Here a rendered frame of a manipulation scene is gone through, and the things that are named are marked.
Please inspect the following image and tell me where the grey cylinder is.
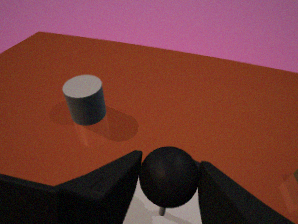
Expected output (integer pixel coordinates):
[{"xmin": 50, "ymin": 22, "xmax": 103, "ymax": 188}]
[{"xmin": 63, "ymin": 74, "xmax": 106, "ymax": 126}]

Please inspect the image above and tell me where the small brown cube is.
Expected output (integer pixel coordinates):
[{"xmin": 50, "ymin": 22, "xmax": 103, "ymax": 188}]
[{"xmin": 293, "ymin": 169, "xmax": 298, "ymax": 182}]

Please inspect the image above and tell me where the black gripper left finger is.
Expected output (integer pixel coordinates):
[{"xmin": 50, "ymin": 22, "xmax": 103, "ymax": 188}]
[{"xmin": 0, "ymin": 150, "xmax": 142, "ymax": 224}]

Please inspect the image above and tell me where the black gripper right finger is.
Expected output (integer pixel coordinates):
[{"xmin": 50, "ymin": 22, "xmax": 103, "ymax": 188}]
[{"xmin": 198, "ymin": 160, "xmax": 295, "ymax": 224}]

